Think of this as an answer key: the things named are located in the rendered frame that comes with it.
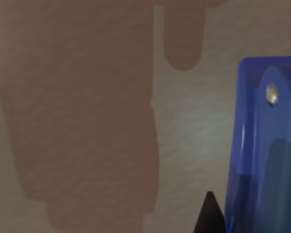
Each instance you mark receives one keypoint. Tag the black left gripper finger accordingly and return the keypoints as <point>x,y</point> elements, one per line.
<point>210,216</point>

